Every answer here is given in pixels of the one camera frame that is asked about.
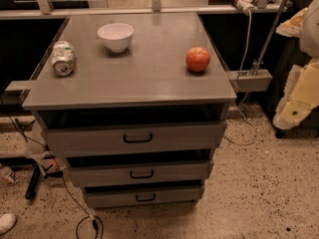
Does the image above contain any grey bottom drawer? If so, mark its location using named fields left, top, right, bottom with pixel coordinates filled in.
left=84, top=185, right=204, bottom=208

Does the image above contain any grey drawer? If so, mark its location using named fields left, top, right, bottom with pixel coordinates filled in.
left=42, top=121, right=226, bottom=157
left=69, top=160, right=213, bottom=187
left=84, top=185, right=204, bottom=208

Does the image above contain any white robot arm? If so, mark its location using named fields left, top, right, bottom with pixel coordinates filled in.
left=272, top=0, right=319, bottom=129

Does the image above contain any grey top drawer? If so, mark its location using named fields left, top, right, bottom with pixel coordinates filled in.
left=42, top=121, right=226, bottom=157

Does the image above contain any grey drawer cabinet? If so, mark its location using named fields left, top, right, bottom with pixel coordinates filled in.
left=23, top=13, right=236, bottom=194

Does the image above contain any grey middle drawer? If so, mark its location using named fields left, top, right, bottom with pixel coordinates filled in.
left=69, top=160, right=213, bottom=187

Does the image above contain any metal clamp pole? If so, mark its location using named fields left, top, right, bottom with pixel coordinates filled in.
left=249, top=0, right=288, bottom=76

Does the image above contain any red apple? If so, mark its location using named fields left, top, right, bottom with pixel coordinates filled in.
left=185, top=47, right=210, bottom=73

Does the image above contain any white ceramic bowl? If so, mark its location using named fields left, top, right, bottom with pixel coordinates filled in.
left=98, top=23, right=134, bottom=53

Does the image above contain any crushed white soda can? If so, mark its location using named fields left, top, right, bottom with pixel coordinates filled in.
left=51, top=41, right=75, bottom=76

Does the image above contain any black bar on floor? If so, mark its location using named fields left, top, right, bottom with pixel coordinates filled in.
left=25, top=166, right=41, bottom=200

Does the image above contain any plastic bottle on floor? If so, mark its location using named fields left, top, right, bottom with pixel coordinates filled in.
left=0, top=165, right=17, bottom=184

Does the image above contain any white shoe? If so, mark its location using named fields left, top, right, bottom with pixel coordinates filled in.
left=0, top=213, right=17, bottom=235

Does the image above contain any grey side bracket right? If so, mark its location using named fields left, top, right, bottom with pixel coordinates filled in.
left=227, top=70, right=272, bottom=93

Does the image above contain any white power cable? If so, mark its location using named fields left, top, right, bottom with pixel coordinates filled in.
left=222, top=8, right=259, bottom=147

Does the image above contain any black floor cable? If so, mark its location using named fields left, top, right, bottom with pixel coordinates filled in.
left=0, top=97, right=105, bottom=239

